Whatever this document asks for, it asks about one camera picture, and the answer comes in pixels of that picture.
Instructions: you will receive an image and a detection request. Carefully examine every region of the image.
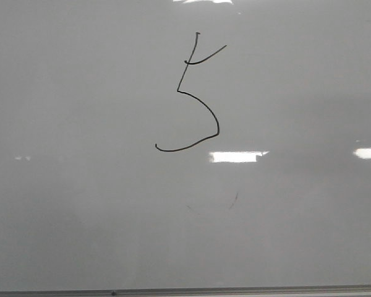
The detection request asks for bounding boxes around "white whiteboard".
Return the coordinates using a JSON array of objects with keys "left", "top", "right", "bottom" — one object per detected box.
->
[{"left": 0, "top": 1, "right": 371, "bottom": 291}]

